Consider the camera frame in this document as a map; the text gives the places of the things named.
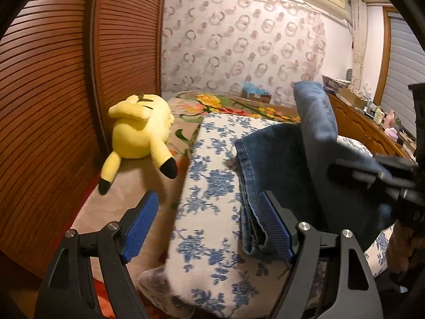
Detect person's right hand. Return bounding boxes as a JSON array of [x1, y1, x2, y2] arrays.
[[387, 223, 422, 281]]

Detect yellow plush toy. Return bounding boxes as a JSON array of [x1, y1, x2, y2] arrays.
[[99, 93, 177, 196]]

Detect blue denim pants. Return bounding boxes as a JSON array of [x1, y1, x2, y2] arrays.
[[234, 81, 396, 261]]

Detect white blue floral quilt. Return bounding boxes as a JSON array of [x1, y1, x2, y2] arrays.
[[138, 113, 396, 319]]

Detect brown louvered wardrobe door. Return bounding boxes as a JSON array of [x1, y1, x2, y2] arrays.
[[0, 0, 102, 273], [92, 0, 167, 140]]

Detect white lace curtain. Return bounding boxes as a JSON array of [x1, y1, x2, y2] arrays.
[[349, 0, 366, 87]]

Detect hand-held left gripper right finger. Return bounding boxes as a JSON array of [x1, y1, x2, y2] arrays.
[[257, 191, 379, 319]]

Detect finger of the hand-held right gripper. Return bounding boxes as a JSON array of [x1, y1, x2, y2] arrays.
[[372, 153, 419, 175], [327, 159, 410, 202]]

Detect floral fleece blanket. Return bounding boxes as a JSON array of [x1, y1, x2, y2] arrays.
[[10, 91, 303, 319]]

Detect pink bottle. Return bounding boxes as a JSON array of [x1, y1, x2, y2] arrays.
[[385, 110, 400, 138]]

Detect wooden dresser with clutter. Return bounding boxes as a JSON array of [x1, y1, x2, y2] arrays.
[[327, 92, 415, 160]]

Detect small cardboard box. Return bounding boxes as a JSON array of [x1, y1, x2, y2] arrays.
[[242, 88, 272, 104]]

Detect open cardboard box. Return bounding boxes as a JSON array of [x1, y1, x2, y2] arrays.
[[342, 88, 367, 108]]

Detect blue plastic bag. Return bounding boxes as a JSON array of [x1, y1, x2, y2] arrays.
[[244, 81, 269, 95]]

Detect ring patterned wall cloth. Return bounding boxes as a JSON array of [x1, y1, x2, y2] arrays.
[[161, 0, 328, 105]]

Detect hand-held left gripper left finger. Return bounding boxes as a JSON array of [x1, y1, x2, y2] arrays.
[[38, 191, 160, 319]]

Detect grey window blind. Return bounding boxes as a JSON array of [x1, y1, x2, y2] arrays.
[[381, 11, 425, 135]]

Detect white printed box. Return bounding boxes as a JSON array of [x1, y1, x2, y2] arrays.
[[323, 75, 352, 94]]

